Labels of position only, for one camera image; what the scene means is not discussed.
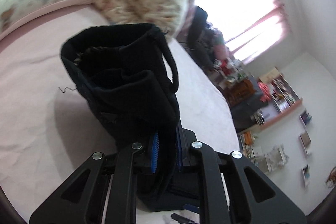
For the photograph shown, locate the pink curtain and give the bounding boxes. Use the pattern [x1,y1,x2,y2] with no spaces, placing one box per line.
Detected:
[228,0,290,64]

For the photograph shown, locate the black pants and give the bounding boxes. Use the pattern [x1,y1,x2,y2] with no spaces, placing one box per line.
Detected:
[60,23,202,213]

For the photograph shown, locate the pink bed sheet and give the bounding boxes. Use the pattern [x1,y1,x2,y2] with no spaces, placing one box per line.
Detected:
[1,6,239,220]

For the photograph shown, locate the dark clothes pile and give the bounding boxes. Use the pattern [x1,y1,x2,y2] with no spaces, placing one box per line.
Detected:
[187,6,216,71]

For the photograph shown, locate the brown wooden chair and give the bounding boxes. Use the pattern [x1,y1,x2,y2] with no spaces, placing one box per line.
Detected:
[225,79,256,107]

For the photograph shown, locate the pink wall shelf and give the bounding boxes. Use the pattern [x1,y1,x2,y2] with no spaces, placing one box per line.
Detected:
[259,68,303,131]

